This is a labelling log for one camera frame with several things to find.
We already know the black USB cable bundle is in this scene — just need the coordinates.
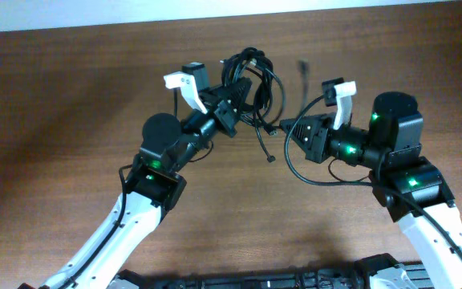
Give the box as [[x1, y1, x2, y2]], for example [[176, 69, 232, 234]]
[[219, 47, 287, 164]]

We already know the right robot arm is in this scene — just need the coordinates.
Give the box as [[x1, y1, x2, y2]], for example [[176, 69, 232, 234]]
[[280, 92, 462, 288]]

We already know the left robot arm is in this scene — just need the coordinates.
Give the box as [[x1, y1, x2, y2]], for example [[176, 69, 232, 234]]
[[41, 77, 252, 289]]

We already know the right camera cable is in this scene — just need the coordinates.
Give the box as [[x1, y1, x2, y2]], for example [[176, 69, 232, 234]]
[[282, 94, 462, 282]]

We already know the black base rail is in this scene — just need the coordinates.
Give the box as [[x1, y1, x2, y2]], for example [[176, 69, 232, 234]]
[[109, 253, 434, 289]]

